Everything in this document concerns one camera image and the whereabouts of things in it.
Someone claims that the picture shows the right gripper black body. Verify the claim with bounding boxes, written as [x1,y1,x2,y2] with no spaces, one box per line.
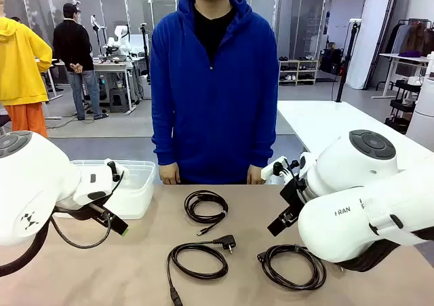
[279,176,308,216]

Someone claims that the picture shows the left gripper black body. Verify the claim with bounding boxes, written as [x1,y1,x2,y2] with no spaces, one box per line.
[80,202,114,224]

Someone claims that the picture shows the black power cable round plug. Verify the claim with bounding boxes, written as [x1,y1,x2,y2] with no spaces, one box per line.
[165,234,237,306]

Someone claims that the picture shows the person's right forearm blue sleeve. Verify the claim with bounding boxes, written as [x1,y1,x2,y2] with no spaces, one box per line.
[151,109,178,167]

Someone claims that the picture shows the person's left forearm blue sleeve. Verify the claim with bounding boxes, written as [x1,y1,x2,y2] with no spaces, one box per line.
[249,109,275,168]

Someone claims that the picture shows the person's left hand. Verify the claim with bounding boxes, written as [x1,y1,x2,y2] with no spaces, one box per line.
[247,165,266,185]

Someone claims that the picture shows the person's right hand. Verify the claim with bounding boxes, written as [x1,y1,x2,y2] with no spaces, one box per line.
[159,164,181,185]

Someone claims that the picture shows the clear plastic storage container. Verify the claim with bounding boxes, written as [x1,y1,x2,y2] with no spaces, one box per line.
[56,159,157,220]

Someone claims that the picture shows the large white table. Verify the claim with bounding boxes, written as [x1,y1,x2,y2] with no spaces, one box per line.
[277,100,434,171]

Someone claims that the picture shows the person in blue hoodie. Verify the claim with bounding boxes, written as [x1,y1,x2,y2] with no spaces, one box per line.
[151,0,279,185]

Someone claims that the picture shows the grey step stool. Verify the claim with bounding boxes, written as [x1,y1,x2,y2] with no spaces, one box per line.
[108,88,132,113]

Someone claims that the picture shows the wooden shoe rack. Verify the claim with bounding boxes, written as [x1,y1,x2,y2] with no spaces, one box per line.
[278,58,319,86]

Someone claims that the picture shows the black tripod pole stand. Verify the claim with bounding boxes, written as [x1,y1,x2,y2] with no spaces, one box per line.
[334,18,363,103]

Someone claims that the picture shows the black equipment cases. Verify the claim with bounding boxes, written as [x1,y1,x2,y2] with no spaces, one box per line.
[320,41,344,76]

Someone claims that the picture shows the black utility cart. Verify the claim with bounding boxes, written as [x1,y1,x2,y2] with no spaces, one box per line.
[384,79,423,134]

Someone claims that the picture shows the background workbench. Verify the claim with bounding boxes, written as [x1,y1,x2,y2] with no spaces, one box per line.
[56,56,146,115]

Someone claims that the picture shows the large white cylinder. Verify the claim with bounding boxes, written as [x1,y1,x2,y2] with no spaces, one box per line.
[405,77,434,151]

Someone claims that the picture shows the person in black jacket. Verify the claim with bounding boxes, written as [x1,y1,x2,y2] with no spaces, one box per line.
[52,2,109,121]

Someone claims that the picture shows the person in yellow hoodie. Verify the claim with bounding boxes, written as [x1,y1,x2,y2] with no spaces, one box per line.
[0,0,54,139]

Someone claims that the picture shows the white desk with thin legs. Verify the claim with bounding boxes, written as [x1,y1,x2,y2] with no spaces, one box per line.
[372,52,434,100]

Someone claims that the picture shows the white folding partition panels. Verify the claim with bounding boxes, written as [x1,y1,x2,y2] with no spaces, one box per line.
[344,0,401,90]

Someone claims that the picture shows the clothes rack with garments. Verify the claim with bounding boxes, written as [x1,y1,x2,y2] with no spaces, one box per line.
[384,18,434,58]

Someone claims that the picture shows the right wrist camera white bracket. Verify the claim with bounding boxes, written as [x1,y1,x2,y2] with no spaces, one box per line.
[260,155,301,181]

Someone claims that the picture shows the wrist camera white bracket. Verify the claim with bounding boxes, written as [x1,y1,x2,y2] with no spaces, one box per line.
[103,158,130,185]
[260,155,301,181]

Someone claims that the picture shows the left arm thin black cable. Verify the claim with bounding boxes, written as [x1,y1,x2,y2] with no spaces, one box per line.
[50,170,125,250]

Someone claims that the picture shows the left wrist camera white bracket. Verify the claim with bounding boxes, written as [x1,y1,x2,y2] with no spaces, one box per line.
[103,158,130,185]

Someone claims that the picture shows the black USB cable grey tie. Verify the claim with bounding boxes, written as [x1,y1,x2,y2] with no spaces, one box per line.
[184,189,229,237]

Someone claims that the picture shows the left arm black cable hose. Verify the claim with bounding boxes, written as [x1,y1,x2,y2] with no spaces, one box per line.
[0,217,52,278]

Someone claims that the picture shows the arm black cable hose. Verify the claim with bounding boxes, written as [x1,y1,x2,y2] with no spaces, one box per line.
[334,227,434,273]
[0,217,52,278]

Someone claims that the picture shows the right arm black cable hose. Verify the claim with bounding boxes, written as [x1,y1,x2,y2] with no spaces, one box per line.
[334,227,434,273]

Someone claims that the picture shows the black camera tripod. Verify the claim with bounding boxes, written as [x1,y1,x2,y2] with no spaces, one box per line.
[139,22,153,83]

